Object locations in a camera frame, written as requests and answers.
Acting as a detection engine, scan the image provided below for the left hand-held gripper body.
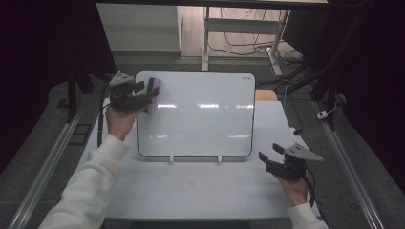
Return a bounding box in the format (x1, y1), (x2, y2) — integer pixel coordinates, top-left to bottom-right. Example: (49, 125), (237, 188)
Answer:
(108, 70), (151, 113)

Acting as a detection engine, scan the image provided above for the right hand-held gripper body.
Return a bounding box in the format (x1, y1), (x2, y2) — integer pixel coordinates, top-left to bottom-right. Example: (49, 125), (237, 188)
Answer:
(265, 142), (325, 181)

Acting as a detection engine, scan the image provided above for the purple whiteboard eraser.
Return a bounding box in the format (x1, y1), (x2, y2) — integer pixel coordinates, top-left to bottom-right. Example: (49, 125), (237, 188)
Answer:
(145, 76), (162, 115)

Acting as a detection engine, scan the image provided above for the white whiteboard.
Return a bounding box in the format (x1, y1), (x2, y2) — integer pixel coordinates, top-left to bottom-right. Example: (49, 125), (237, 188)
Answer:
(134, 70), (257, 159)

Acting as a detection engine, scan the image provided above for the person's right hand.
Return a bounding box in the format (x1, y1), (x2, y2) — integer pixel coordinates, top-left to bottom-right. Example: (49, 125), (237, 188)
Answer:
(274, 169), (315, 208)

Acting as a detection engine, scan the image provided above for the person's left hand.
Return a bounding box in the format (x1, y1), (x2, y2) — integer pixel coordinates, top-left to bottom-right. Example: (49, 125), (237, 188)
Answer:
(104, 104), (145, 143)

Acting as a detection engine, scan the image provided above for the white power strip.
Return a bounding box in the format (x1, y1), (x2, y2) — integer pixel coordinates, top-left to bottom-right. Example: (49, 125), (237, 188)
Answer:
(289, 126), (308, 148)

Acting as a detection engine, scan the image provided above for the black metal stand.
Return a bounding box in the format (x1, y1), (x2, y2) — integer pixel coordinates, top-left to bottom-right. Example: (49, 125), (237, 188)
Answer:
(309, 60), (340, 132)
(64, 61), (119, 124)

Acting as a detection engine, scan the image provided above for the tan wooden board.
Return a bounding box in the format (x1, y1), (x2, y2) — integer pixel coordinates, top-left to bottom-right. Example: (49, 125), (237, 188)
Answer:
(254, 89), (279, 102)

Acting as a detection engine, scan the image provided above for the black floor plate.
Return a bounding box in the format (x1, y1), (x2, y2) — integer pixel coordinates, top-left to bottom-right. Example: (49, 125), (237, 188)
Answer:
(68, 123), (94, 147)

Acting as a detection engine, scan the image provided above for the white cabinet panel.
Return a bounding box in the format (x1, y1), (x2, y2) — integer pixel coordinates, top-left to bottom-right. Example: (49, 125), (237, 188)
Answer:
(96, 3), (183, 52)

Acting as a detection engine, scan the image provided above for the dark curtain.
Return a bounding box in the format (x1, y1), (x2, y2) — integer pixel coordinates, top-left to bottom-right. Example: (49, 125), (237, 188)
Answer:
(0, 0), (118, 175)
(282, 0), (405, 195)

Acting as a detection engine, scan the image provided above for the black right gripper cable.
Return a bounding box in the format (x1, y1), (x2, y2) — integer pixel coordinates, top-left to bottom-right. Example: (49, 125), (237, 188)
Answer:
(301, 173), (317, 208)

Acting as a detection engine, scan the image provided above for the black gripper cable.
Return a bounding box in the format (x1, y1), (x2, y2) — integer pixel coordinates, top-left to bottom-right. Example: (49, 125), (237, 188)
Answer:
(301, 173), (317, 208)
(96, 82), (113, 149)

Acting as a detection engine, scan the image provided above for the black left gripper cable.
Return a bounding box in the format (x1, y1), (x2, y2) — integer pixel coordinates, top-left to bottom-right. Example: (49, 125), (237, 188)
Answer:
(96, 82), (113, 149)

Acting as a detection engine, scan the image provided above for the metal floor rail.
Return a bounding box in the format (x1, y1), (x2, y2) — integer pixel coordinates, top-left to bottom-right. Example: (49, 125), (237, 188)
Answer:
(7, 104), (86, 229)
(312, 100), (386, 229)

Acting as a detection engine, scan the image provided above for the tangle of black floor cables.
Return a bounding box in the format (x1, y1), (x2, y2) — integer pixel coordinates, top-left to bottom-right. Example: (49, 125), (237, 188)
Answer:
(208, 8), (305, 66)

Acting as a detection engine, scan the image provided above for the white desk frame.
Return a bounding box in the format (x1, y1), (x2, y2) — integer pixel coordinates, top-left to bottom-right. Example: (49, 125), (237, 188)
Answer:
(201, 5), (291, 77)

